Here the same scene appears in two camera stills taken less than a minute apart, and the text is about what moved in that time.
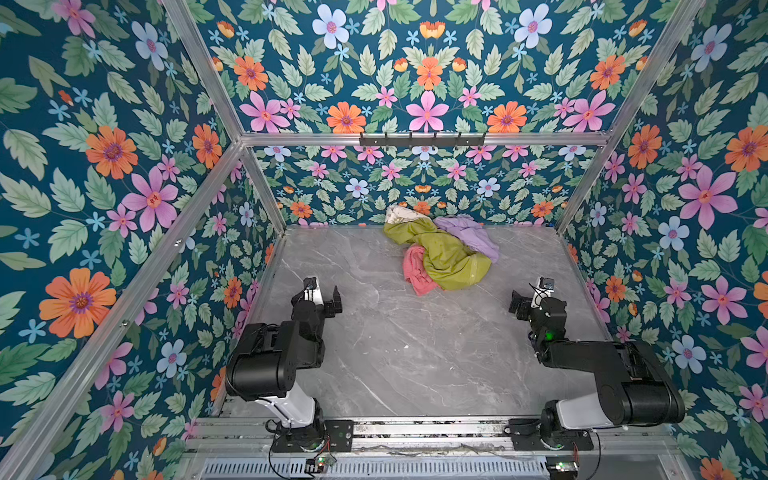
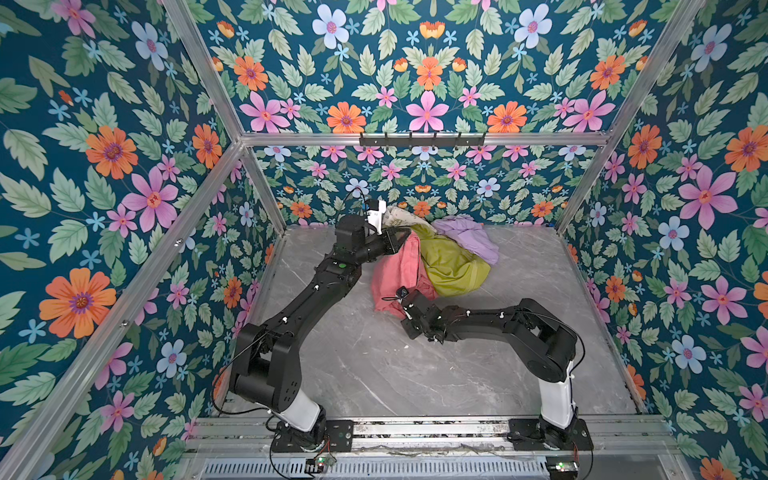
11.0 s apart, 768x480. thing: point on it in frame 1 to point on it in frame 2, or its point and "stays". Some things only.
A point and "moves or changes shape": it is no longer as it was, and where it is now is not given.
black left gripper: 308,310 to 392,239
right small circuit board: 562,467 stays
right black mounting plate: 526,436 stays
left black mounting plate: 324,436 stays
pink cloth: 415,271 moves or changes shape
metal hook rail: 422,142 stays
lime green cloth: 452,264 stays
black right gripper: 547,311 to 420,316
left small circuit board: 319,463 stays
